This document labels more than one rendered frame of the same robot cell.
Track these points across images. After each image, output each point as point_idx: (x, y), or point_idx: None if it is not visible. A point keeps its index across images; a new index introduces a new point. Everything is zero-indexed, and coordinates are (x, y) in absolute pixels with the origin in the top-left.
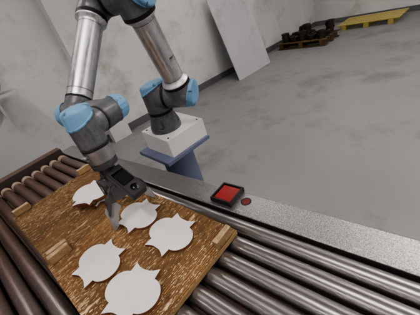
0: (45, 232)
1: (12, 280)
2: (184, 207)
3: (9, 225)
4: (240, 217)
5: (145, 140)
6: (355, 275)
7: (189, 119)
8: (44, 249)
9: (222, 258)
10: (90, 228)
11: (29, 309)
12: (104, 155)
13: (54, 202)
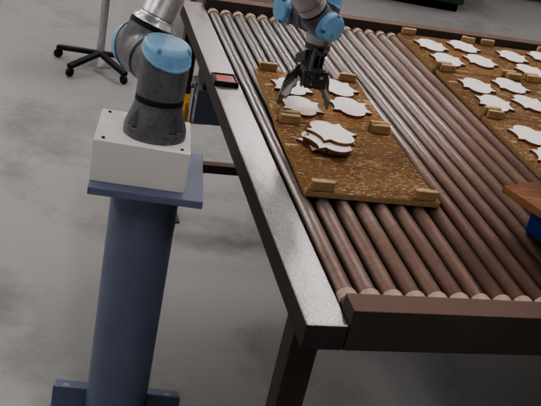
0: (393, 156)
1: (426, 153)
2: (264, 89)
3: None
4: None
5: (187, 175)
6: (234, 47)
7: (113, 118)
8: (394, 144)
9: None
10: (346, 129)
11: (407, 130)
12: None
13: (379, 180)
